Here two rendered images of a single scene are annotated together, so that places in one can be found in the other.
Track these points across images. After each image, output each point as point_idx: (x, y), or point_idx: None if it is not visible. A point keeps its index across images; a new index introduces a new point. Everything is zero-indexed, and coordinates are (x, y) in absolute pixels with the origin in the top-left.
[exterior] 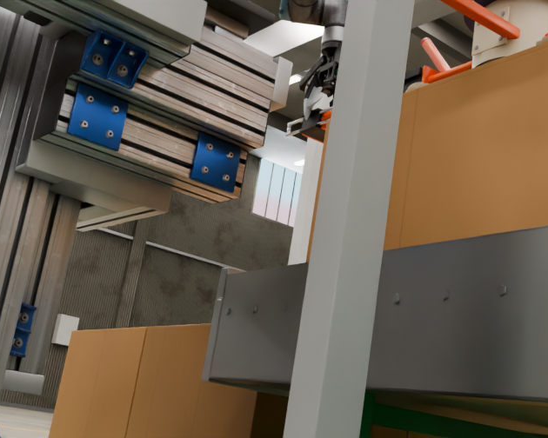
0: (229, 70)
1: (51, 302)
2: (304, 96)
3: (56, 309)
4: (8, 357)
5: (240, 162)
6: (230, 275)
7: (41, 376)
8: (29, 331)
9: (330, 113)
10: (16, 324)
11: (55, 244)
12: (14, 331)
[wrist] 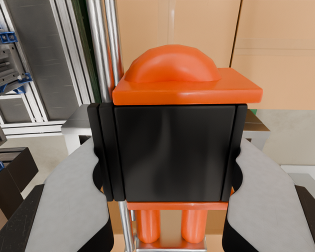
0: None
1: None
2: (33, 197)
3: (0, 83)
4: (3, 94)
5: (21, 183)
6: (64, 136)
7: (20, 78)
8: None
9: (136, 213)
10: None
11: None
12: None
